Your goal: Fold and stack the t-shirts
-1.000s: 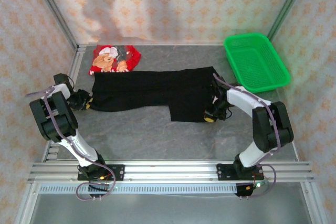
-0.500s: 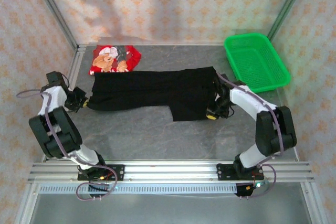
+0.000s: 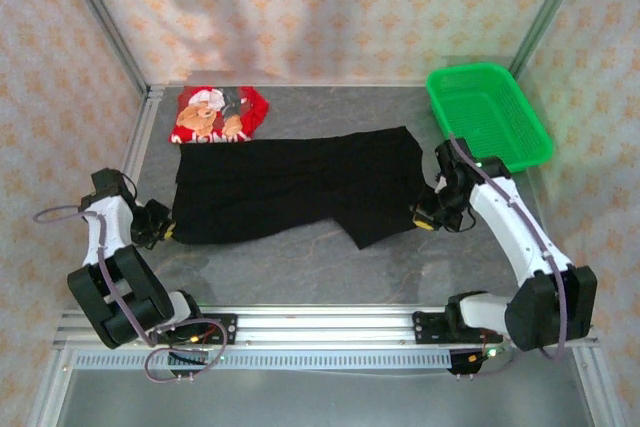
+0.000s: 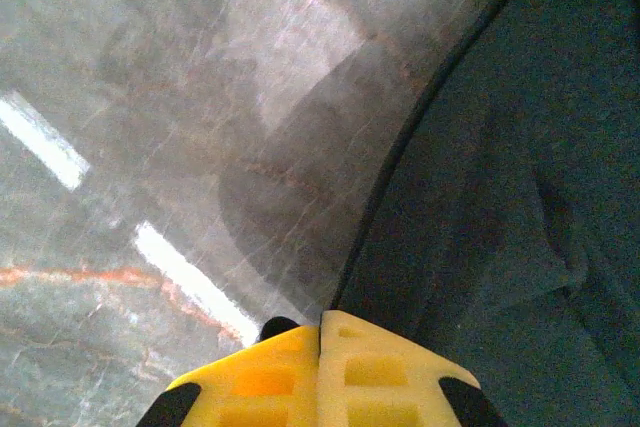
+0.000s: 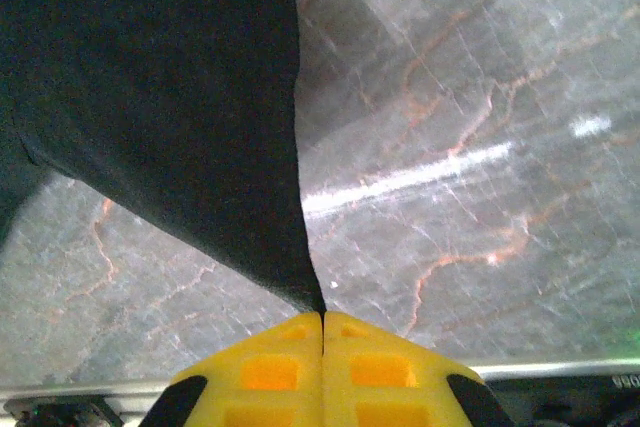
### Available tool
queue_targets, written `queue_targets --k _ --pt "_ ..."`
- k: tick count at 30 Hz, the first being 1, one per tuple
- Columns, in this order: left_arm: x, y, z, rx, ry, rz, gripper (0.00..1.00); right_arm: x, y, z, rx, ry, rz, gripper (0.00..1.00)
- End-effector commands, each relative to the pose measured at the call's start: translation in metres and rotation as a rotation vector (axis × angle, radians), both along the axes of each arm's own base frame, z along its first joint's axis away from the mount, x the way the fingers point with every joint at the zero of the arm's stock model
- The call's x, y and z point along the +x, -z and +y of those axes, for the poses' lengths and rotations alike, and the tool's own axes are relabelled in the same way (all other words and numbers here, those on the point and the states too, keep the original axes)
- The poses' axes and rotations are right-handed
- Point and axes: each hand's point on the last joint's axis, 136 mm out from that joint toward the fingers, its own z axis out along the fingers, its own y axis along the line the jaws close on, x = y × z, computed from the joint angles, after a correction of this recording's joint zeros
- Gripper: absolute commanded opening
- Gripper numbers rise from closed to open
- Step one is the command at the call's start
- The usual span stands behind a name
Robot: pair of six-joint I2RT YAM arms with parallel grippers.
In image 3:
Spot left corner frame post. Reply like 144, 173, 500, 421
52, 0, 151, 93

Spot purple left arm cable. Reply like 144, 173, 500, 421
32, 205, 229, 383

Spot aluminium frame leg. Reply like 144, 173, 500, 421
27, 346, 76, 427
572, 346, 626, 427

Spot black t-shirt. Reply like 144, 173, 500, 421
169, 126, 425, 251

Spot corner frame post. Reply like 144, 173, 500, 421
507, 0, 596, 81
52, 0, 151, 93

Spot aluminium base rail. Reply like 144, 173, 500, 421
54, 309, 599, 348

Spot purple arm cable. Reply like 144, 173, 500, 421
32, 205, 229, 383
449, 134, 572, 379

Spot red bear print t-shirt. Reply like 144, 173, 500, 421
168, 85, 271, 146

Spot green plastic basket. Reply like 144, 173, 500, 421
425, 62, 554, 176

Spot slotted grey cable duct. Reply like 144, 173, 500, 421
74, 349, 454, 372

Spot right corner frame post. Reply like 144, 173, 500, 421
507, 0, 596, 81

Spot grey metal sheet panel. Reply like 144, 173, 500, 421
54, 369, 596, 427

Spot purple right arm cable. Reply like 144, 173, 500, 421
449, 134, 572, 379

